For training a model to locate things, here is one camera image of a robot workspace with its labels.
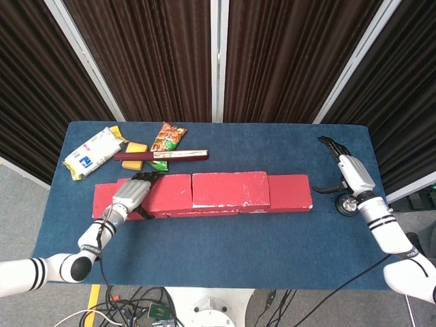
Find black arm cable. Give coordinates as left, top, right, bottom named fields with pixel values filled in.
left=95, top=223, right=112, bottom=297
left=292, top=255, right=391, bottom=327

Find yellow floor tape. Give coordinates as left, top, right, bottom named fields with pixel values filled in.
left=83, top=285, right=101, bottom=327

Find black round wheel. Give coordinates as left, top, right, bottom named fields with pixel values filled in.
left=335, top=194, right=358, bottom=216

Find green circuit board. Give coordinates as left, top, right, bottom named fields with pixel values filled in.
left=149, top=302, right=170, bottom=318

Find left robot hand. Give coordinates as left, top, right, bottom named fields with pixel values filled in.
left=111, top=171, right=164, bottom=219

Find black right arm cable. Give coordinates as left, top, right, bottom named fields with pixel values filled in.
left=292, top=255, right=391, bottom=327

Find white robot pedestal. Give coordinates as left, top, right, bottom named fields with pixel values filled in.
left=164, top=287, right=255, bottom=327

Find white cable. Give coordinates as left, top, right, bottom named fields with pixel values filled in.
left=54, top=308, right=119, bottom=327

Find brown pleated partition panel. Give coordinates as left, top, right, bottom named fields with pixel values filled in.
left=0, top=0, right=125, bottom=190
left=313, top=0, right=436, bottom=204
left=211, top=0, right=389, bottom=124
left=44, top=0, right=221, bottom=123

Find black cables with green plug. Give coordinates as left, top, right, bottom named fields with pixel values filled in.
left=257, top=289, right=297, bottom=327

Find black cable tangle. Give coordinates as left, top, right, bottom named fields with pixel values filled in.
left=91, top=285, right=178, bottom=327

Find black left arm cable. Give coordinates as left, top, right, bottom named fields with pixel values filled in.
left=95, top=223, right=112, bottom=297

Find green orange snack bag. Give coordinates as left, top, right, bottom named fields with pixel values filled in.
left=146, top=121, right=189, bottom=172

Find dark red folding fan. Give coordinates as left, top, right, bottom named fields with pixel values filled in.
left=113, top=149, right=210, bottom=163

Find white wet wipes pack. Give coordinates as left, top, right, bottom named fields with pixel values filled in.
left=63, top=125, right=129, bottom=181

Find blue tablecloth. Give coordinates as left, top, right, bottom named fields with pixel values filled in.
left=29, top=121, right=401, bottom=290

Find yellow sponge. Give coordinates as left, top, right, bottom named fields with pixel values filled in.
left=121, top=142, right=149, bottom=170

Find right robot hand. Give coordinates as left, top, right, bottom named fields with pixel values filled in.
left=312, top=136, right=377, bottom=198

